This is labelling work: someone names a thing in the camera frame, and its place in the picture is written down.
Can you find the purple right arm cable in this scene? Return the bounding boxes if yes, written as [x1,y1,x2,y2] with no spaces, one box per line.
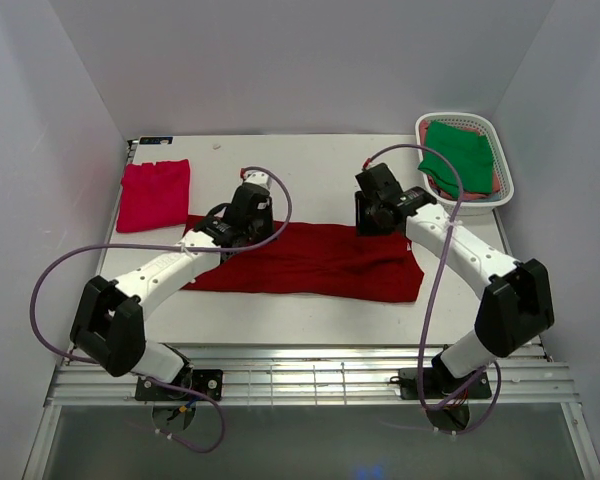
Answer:
[362,144,504,436]

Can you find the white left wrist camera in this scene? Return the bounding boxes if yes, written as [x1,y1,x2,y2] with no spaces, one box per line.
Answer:
[240,169,271,192]

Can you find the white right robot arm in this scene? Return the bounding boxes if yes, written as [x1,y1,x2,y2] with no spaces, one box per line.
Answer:
[355,163,555,397]

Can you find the aluminium frame rails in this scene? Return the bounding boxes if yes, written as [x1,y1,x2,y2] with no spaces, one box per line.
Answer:
[46,343,580,407]

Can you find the white plastic laundry basket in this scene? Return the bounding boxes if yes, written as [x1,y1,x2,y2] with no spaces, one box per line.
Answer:
[415,112,515,216]

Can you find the green t shirt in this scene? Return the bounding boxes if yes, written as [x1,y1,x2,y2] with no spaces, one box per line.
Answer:
[419,121,494,201]

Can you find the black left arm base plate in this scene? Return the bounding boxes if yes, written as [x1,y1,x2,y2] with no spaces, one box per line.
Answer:
[134,368,224,402]

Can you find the blue white label sticker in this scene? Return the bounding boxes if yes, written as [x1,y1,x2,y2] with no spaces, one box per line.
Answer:
[138,136,173,145]

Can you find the folded pink t shirt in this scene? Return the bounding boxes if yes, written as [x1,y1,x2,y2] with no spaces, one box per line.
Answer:
[116,159,191,234]

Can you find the dark red t shirt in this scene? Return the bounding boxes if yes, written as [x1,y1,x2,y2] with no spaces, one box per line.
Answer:
[184,222,424,303]

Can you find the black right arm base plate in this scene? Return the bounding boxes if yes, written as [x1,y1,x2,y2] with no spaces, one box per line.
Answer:
[389,367,492,400]

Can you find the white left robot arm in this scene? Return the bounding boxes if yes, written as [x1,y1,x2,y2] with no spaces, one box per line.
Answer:
[70,170,274,400]

